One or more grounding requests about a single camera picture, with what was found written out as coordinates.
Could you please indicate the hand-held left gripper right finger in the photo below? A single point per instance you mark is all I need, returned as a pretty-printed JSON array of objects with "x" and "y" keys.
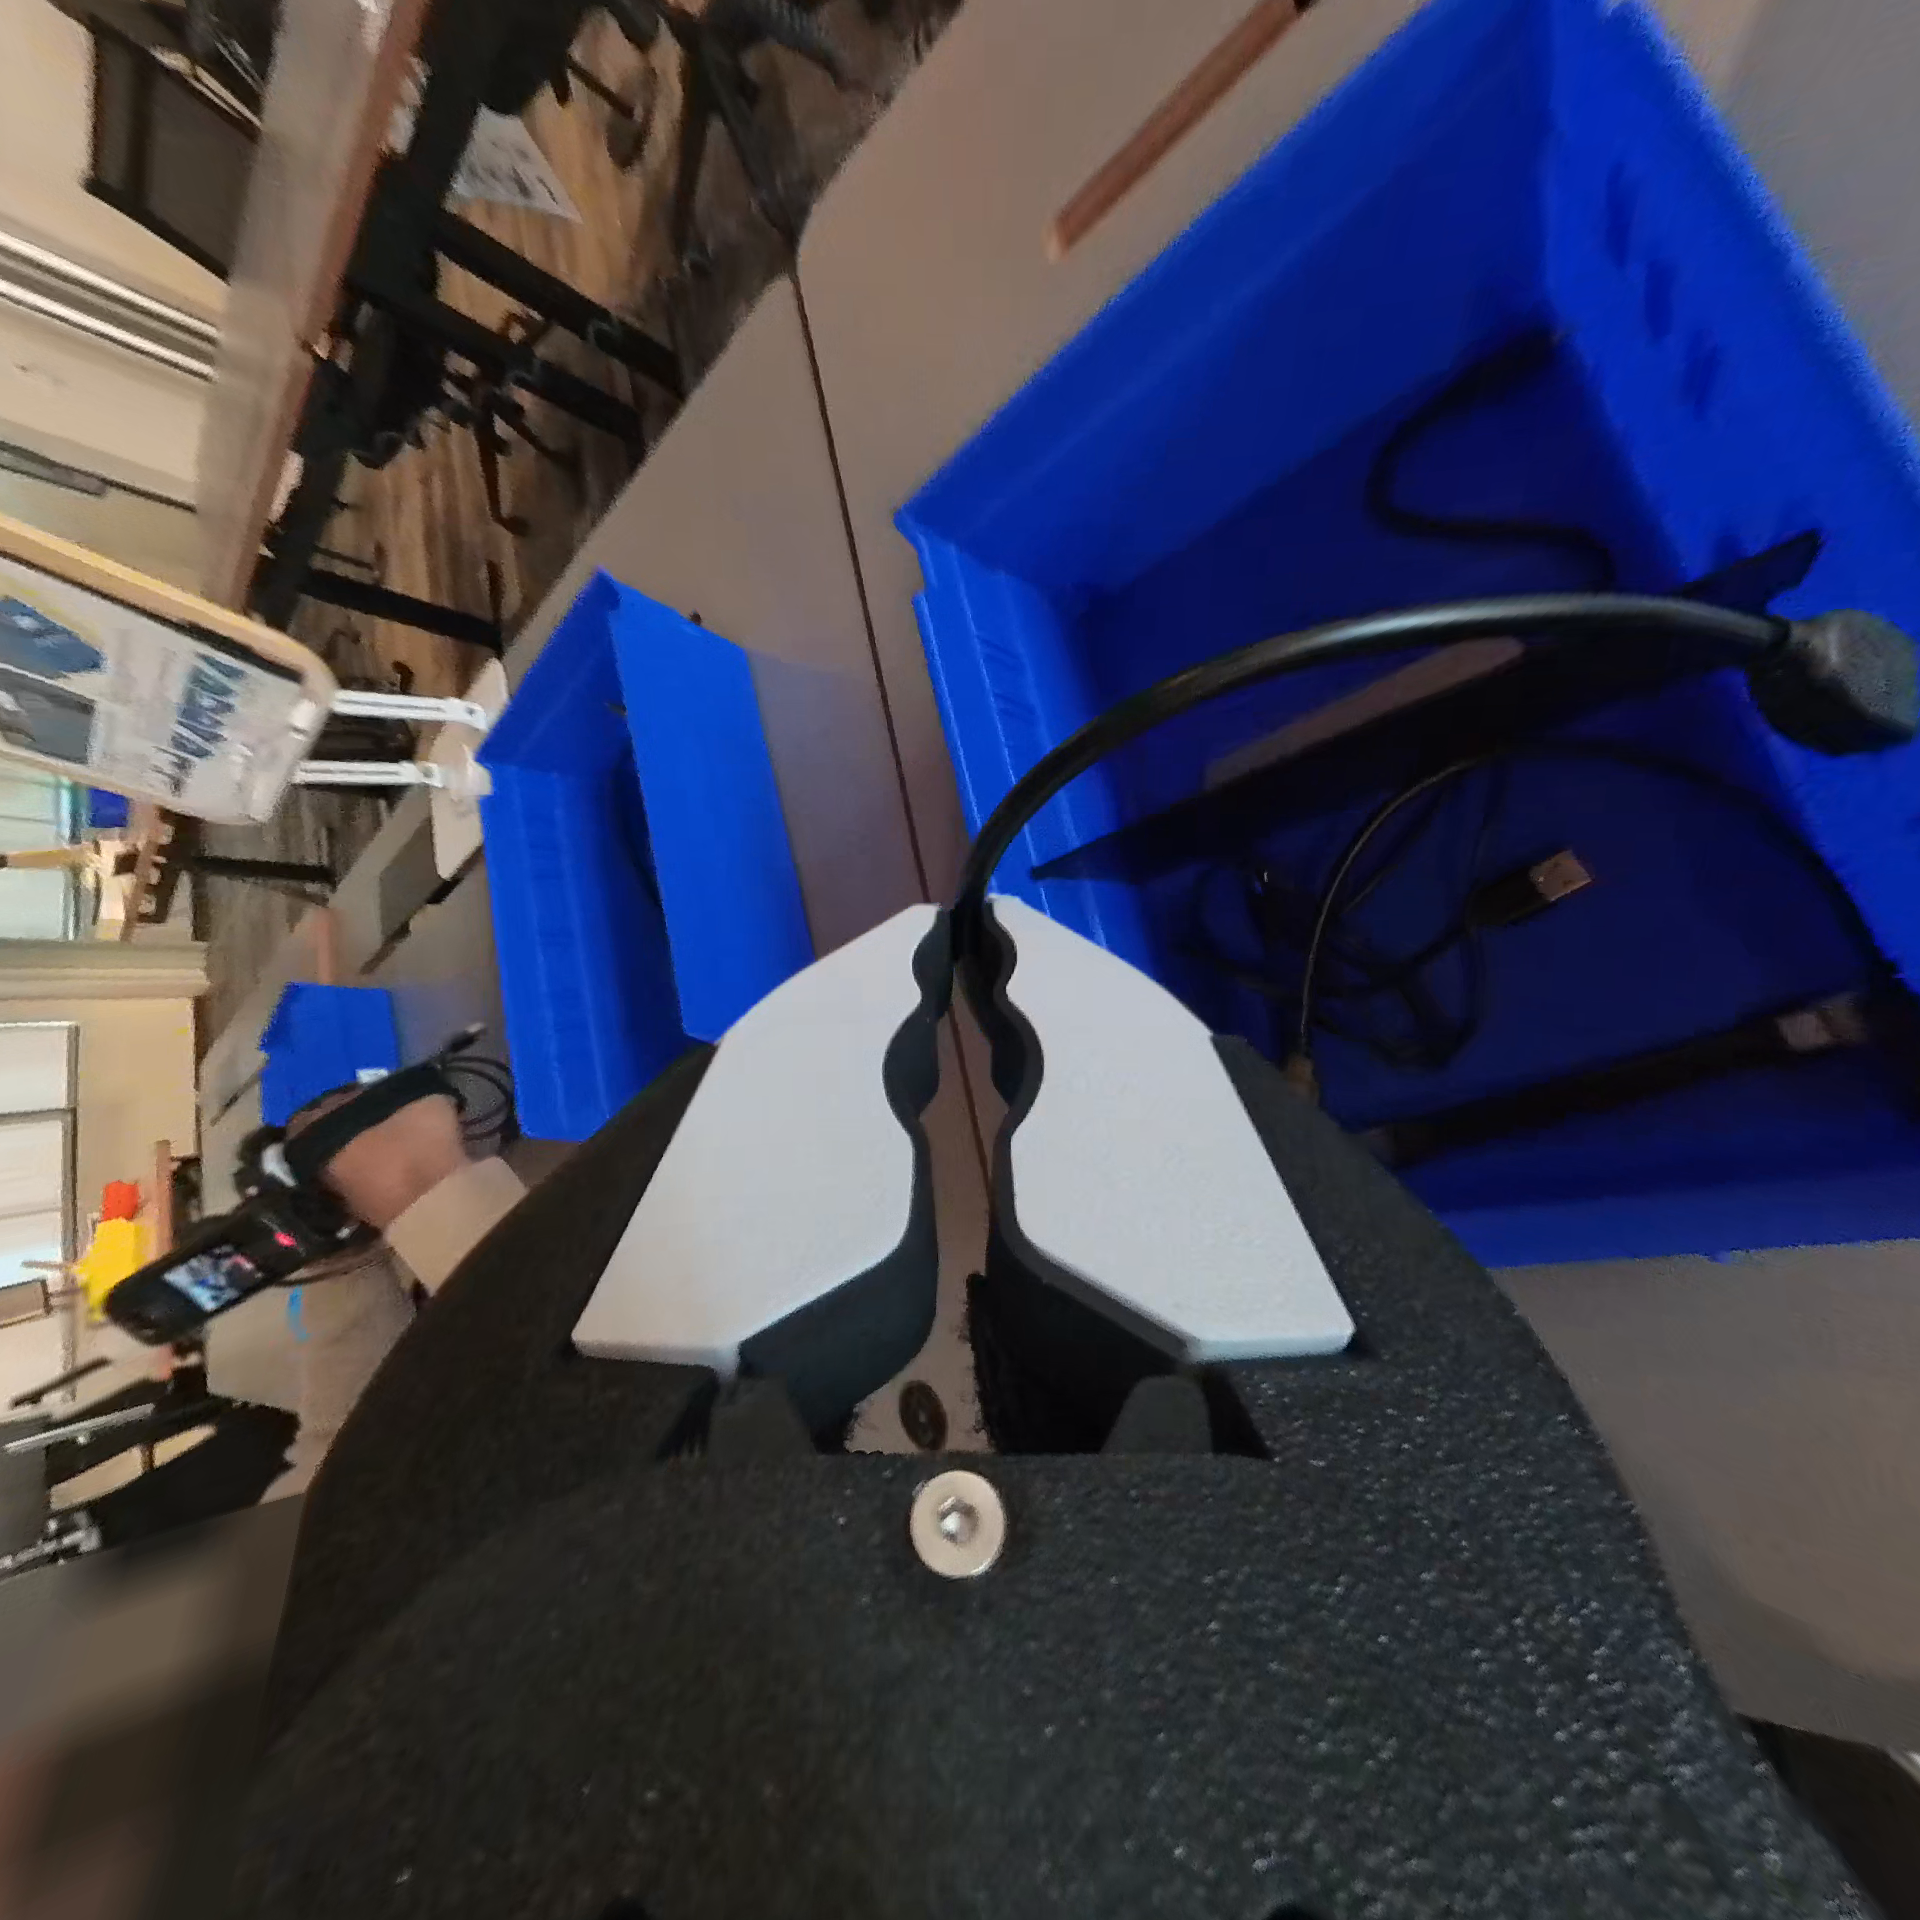
[{"x": 1171, "y": 1171}]

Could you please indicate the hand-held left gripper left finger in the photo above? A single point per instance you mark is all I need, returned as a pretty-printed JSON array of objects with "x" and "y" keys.
[{"x": 751, "y": 1171}]

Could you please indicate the black usb hub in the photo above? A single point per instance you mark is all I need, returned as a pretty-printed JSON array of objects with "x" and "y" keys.
[{"x": 1441, "y": 726}]

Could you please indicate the blue plastic bin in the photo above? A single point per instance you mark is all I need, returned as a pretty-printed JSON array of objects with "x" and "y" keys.
[
  {"x": 647, "y": 870},
  {"x": 331, "y": 1051},
  {"x": 1201, "y": 360}
]

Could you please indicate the instruction sheet on stand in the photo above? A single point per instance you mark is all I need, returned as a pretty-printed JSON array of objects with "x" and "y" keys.
[{"x": 180, "y": 706}]

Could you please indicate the wooden office desk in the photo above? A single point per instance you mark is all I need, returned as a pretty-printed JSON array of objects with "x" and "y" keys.
[{"x": 301, "y": 270}]

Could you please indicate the black office chair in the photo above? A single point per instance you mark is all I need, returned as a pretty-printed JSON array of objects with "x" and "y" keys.
[{"x": 601, "y": 136}]

